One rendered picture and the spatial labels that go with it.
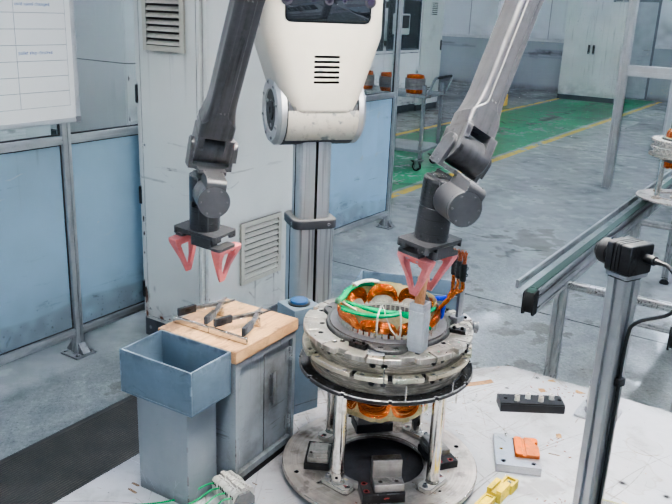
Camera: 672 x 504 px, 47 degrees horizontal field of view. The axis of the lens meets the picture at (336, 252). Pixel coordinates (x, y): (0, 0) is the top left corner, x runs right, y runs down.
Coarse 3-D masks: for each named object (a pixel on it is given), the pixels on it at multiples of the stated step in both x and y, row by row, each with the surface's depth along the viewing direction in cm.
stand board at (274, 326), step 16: (240, 304) 159; (192, 320) 150; (240, 320) 151; (272, 320) 151; (288, 320) 152; (192, 336) 143; (208, 336) 143; (256, 336) 144; (272, 336) 146; (240, 352) 138; (256, 352) 142
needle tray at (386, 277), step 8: (360, 272) 181; (368, 272) 182; (376, 272) 182; (384, 280) 182; (392, 280) 181; (400, 280) 181; (416, 280) 180; (440, 280) 179; (448, 280) 178; (440, 288) 179; (448, 288) 179; (456, 296) 168; (440, 304) 169; (448, 304) 169
